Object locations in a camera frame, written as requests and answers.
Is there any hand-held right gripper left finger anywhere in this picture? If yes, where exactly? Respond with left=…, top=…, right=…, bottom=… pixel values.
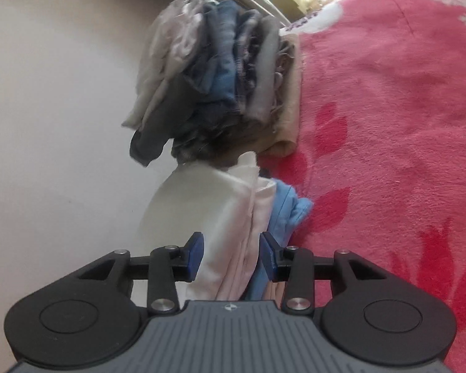
left=77, top=232, right=204, bottom=316

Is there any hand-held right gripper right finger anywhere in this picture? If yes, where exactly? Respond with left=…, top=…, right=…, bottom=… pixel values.
left=259, top=232, right=389, bottom=316

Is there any white sweatshirt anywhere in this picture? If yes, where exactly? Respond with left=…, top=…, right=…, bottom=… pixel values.
left=132, top=151, right=277, bottom=302

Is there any stack of folded clothes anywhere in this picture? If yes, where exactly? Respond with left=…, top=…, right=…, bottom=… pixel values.
left=121, top=0, right=304, bottom=168

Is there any blue cloth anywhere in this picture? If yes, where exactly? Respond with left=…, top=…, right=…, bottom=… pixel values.
left=249, top=178, right=315, bottom=302

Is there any pink floral blanket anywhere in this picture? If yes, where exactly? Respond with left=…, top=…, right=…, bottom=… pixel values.
left=256, top=0, right=466, bottom=358

